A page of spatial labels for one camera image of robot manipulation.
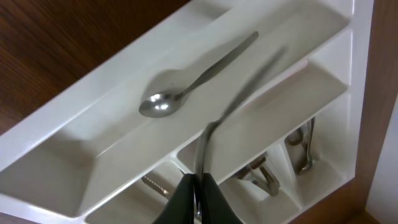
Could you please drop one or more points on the large metal spoon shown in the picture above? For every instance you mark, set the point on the large metal spoon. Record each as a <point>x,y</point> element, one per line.
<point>303,136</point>

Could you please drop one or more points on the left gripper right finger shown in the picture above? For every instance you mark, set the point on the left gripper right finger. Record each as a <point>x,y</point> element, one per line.
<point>214,207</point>

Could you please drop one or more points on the white plastic cutlery tray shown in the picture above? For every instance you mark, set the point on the white plastic cutlery tray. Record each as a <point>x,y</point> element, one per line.
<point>80,158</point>

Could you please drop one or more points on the metal fork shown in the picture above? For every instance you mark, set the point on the metal fork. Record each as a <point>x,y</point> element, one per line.
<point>259,174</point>

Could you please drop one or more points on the metal tweezers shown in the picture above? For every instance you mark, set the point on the metal tweezers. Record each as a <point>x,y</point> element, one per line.
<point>156,187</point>

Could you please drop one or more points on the small metal teaspoon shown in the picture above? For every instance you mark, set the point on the small metal teaspoon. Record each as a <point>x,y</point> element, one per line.
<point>244,93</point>
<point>165,103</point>

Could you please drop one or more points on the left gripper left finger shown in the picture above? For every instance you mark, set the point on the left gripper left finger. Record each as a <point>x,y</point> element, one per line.
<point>179,209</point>

